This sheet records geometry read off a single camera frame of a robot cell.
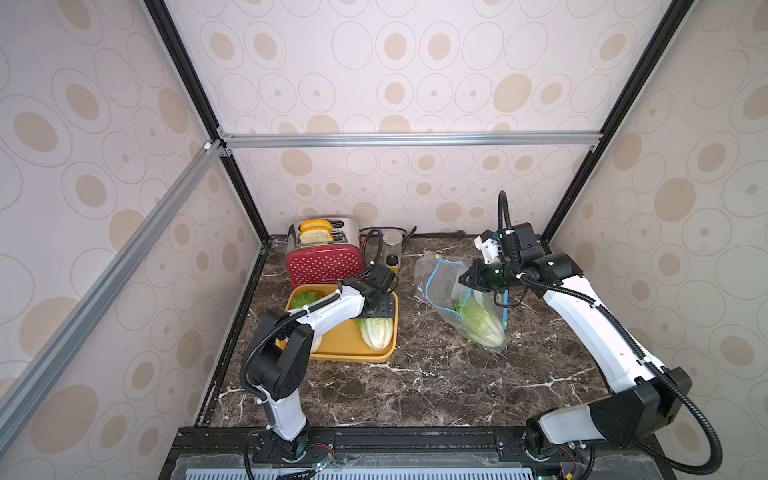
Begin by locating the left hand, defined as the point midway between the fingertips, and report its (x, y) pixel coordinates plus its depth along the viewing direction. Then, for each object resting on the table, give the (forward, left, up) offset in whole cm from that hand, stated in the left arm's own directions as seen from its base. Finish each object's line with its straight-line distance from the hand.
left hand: (383, 306), depth 92 cm
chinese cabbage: (-5, -29, +1) cm, 29 cm away
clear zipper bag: (+1, -15, +11) cm, 19 cm away
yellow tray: (-9, +11, -5) cm, 15 cm away
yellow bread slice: (+22, +21, +14) cm, 33 cm away
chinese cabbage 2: (-9, +1, +1) cm, 9 cm away
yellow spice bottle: (+17, -3, +2) cm, 17 cm away
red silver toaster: (+12, +19, +6) cm, 23 cm away
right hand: (-2, -22, +18) cm, 29 cm away
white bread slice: (+18, +22, +12) cm, 31 cm away
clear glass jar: (+20, -3, +6) cm, 21 cm away
